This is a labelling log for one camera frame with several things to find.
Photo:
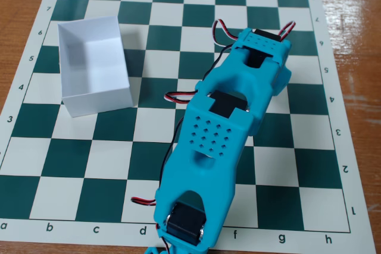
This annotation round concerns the cyan robot arm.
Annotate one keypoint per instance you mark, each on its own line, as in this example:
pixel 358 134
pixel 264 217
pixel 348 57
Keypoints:
pixel 214 147

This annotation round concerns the white open paper box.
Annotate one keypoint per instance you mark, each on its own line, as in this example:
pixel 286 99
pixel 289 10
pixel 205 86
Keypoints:
pixel 98 57

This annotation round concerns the green white chessboard mat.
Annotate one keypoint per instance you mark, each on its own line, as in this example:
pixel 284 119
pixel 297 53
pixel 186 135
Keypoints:
pixel 119 153

